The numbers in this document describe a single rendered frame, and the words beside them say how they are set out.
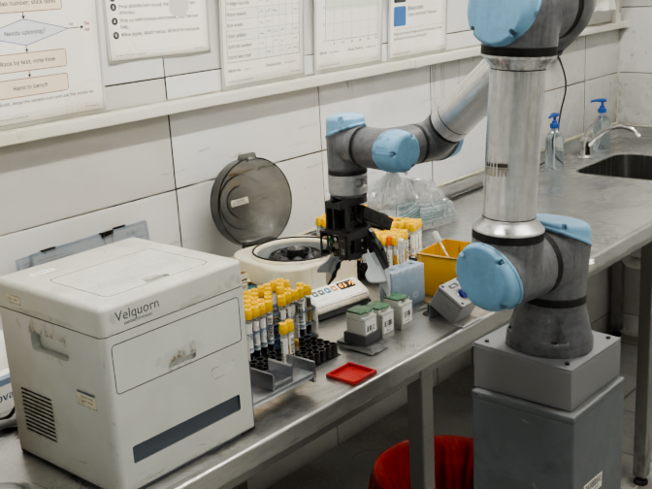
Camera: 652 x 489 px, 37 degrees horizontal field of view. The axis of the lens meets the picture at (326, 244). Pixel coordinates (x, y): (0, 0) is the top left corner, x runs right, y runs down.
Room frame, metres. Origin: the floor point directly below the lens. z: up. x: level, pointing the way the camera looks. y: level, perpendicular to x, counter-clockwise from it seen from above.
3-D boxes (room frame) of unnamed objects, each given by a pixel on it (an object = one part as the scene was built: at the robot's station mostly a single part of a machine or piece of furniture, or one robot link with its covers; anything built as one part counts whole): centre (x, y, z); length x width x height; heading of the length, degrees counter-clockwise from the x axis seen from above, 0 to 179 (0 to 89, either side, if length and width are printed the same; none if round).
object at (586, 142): (3.53, -1.09, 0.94); 0.24 x 0.17 x 0.14; 48
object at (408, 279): (2.01, -0.16, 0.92); 0.10 x 0.07 x 0.10; 130
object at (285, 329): (1.74, 0.07, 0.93); 0.17 x 0.09 x 0.11; 139
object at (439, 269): (2.13, -0.30, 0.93); 0.13 x 0.13 x 0.10; 53
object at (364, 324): (1.81, -0.06, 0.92); 0.05 x 0.04 x 0.06; 49
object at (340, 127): (1.79, -0.05, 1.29); 0.09 x 0.08 x 0.11; 41
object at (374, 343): (1.81, -0.06, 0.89); 0.09 x 0.05 x 0.04; 49
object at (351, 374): (1.67, -0.03, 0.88); 0.07 x 0.07 x 0.01; 48
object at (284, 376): (1.55, 0.12, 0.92); 0.21 x 0.07 x 0.05; 138
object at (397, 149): (1.73, -0.13, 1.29); 0.11 x 0.11 x 0.08; 41
